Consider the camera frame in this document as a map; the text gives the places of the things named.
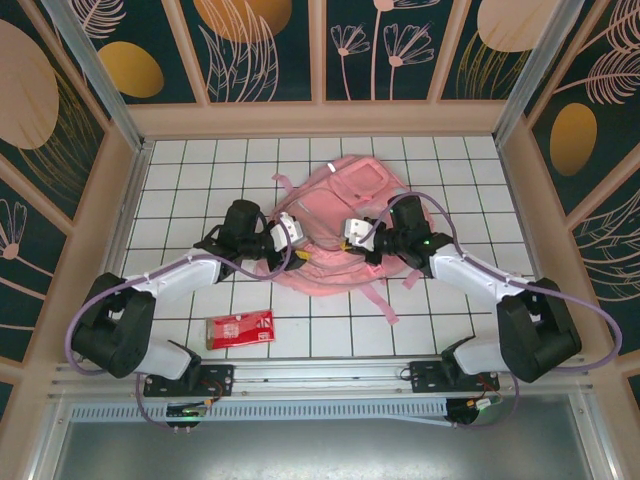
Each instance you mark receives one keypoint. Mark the pink student backpack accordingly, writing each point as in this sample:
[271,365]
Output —
[330,200]

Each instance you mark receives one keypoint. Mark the red tissue packet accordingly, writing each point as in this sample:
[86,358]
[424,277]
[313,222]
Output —
[240,330]

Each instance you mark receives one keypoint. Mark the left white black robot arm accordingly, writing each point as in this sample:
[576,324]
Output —
[175,280]

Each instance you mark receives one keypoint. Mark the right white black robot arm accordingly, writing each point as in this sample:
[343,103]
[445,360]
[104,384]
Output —
[465,275]

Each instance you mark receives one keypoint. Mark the small circuit board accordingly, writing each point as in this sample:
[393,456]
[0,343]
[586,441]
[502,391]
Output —
[482,403]
[187,412]

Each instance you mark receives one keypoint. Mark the grey metal sheet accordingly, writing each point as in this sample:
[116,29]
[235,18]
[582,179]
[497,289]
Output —
[320,450]

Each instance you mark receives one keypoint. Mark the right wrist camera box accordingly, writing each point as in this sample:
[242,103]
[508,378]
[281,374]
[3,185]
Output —
[361,234]

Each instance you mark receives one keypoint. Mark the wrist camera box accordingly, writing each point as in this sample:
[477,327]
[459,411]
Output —
[361,234]
[287,231]

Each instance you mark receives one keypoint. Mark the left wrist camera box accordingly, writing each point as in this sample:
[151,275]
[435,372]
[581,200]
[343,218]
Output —
[287,231]

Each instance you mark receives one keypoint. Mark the aluminium mounting rail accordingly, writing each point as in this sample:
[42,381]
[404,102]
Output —
[320,372]

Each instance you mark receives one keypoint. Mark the aluminium side rail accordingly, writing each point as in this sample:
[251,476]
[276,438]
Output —
[125,200]
[522,200]

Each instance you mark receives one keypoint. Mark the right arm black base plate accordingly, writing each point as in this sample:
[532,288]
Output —
[425,380]

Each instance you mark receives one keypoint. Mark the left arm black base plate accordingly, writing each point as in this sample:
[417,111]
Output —
[220,380]

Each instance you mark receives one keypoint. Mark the wall panel orange circle leaves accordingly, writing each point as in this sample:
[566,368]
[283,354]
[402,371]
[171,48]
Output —
[240,50]

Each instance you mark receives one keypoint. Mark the wall panel pink flowers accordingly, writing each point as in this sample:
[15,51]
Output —
[380,50]

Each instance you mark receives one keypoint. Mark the wall panel oval and fern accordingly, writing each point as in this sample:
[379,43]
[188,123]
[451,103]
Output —
[575,135]

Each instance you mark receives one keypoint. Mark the wall panel with yellow oval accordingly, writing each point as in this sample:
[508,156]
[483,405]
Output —
[130,70]

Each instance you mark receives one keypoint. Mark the wall panel fern leaves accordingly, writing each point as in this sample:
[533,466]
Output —
[610,260]

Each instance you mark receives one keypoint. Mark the aluminium corner post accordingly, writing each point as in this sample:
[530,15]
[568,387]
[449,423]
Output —
[95,75]
[537,70]

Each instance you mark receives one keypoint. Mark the wall panel single flower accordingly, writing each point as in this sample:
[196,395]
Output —
[20,240]

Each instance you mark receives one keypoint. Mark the wall panel beige circle feathers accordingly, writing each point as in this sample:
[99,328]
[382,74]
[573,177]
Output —
[500,30]

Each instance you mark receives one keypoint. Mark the wall panel large beige circle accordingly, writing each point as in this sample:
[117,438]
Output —
[25,90]

